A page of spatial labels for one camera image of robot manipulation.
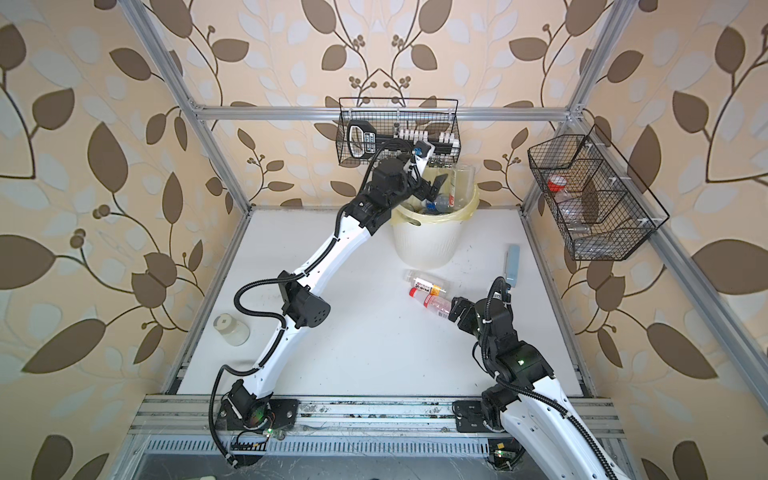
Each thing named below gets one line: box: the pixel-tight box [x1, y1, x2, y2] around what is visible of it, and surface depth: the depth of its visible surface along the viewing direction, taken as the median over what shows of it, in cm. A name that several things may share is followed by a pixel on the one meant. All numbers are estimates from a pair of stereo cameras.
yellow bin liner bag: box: [391, 187, 480, 223], surface depth 82 cm
